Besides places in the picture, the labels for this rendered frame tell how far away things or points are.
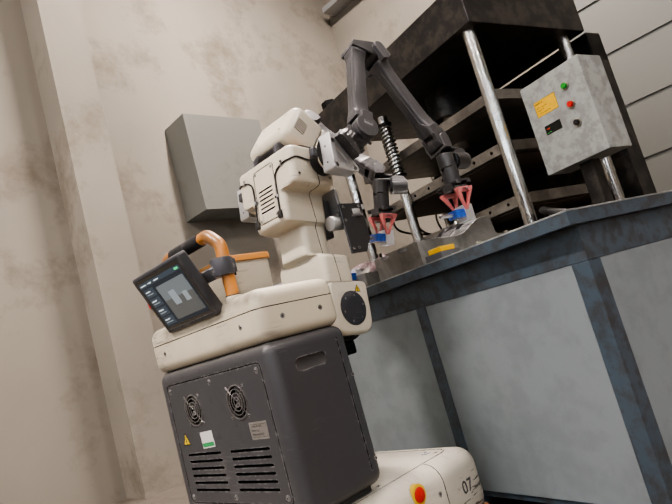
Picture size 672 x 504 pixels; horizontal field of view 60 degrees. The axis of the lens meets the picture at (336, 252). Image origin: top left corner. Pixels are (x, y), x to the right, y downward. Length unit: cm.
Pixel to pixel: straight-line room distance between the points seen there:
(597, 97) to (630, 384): 135
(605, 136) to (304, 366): 160
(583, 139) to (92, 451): 345
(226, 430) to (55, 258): 308
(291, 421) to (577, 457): 79
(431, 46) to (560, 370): 176
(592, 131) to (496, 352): 111
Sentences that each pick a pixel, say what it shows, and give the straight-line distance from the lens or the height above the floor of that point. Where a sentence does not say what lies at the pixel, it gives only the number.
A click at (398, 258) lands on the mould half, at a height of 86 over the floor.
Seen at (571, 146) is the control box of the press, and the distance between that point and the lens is 260.
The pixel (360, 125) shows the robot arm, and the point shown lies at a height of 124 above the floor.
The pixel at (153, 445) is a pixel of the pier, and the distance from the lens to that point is 414.
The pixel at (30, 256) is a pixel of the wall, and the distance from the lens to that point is 438.
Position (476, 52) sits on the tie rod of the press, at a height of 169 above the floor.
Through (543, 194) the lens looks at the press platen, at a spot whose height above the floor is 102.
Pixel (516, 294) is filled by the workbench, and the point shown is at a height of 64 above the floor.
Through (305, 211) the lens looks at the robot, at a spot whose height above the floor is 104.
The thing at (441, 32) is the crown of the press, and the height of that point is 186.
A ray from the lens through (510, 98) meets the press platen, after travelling 289.
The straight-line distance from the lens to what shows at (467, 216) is 196.
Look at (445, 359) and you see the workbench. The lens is 195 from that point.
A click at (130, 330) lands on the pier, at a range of 415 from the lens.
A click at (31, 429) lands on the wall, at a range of 420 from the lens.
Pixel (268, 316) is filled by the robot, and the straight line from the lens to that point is 132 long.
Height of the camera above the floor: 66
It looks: 8 degrees up
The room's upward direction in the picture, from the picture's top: 16 degrees counter-clockwise
